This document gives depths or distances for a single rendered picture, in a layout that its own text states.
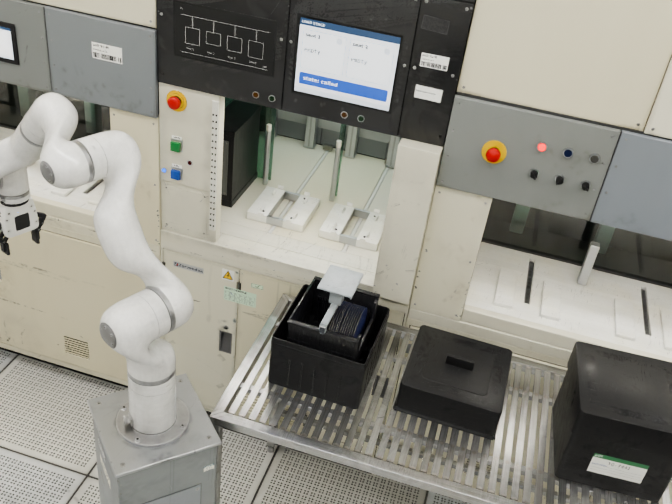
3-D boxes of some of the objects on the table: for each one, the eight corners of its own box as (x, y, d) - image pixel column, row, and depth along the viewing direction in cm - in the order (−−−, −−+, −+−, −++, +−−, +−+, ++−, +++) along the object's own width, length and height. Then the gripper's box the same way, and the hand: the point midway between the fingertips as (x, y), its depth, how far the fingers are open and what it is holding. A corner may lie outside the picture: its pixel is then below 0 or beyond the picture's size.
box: (552, 478, 200) (580, 411, 186) (550, 404, 224) (575, 339, 210) (662, 505, 197) (699, 440, 183) (648, 427, 220) (680, 363, 206)
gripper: (35, 180, 215) (41, 231, 225) (-24, 200, 204) (-15, 252, 214) (50, 191, 212) (55, 242, 221) (-10, 211, 200) (-1, 264, 210)
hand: (21, 244), depth 217 cm, fingers open, 8 cm apart
